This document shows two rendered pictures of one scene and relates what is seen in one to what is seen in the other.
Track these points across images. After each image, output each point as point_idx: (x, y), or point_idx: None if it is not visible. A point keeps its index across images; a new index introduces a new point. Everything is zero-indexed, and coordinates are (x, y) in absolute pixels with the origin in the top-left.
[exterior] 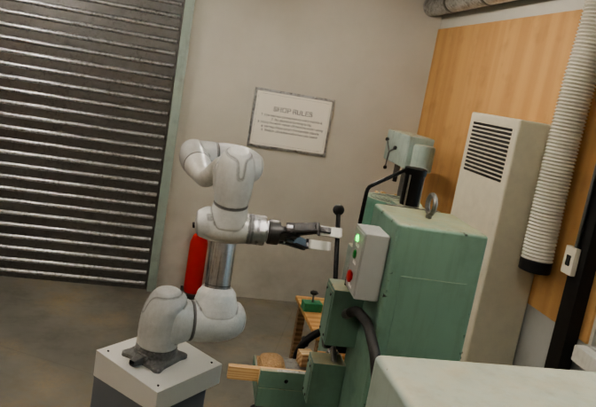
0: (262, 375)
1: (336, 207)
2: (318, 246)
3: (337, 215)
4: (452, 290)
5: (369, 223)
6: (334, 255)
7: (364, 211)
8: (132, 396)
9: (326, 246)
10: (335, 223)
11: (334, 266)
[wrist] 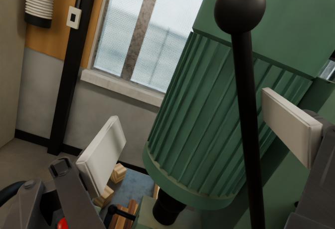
0: None
1: (264, 3)
2: (111, 158)
3: (251, 39)
4: None
5: (320, 58)
6: (259, 177)
7: (322, 25)
8: None
9: (119, 138)
10: (245, 70)
11: (262, 202)
